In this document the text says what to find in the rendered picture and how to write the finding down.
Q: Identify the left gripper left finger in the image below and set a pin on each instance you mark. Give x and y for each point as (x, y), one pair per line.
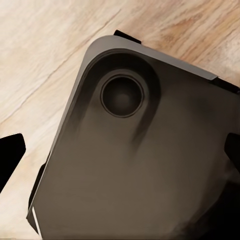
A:
(12, 149)

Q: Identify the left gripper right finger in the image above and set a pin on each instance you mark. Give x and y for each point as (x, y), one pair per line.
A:
(232, 149)

